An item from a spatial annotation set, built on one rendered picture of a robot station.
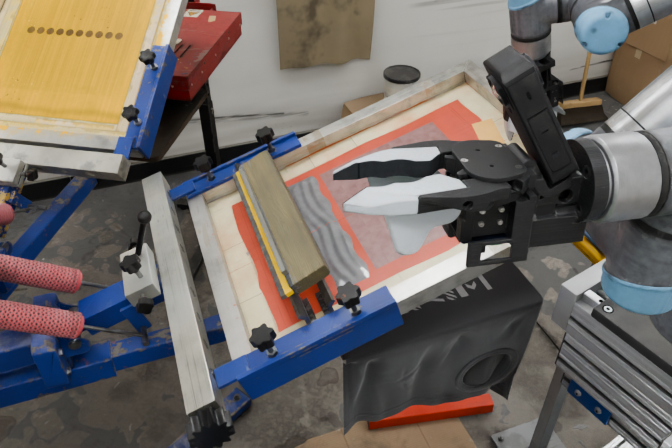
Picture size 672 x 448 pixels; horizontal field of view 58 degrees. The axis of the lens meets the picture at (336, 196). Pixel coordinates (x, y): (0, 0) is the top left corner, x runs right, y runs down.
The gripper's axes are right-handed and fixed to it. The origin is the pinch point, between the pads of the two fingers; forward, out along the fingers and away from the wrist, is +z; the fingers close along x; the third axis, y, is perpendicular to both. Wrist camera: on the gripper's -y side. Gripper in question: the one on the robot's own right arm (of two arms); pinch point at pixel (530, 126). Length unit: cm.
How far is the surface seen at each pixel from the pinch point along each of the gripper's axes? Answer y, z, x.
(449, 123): -13.4, 0.7, -13.0
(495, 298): 18.1, 26.6, -22.3
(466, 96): -20.0, 0.5, -4.6
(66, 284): -4, -10, -102
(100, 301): 1, -6, -98
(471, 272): 29.3, -0.7, -31.5
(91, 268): -135, 91, -146
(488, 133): -4.2, 0.5, -8.0
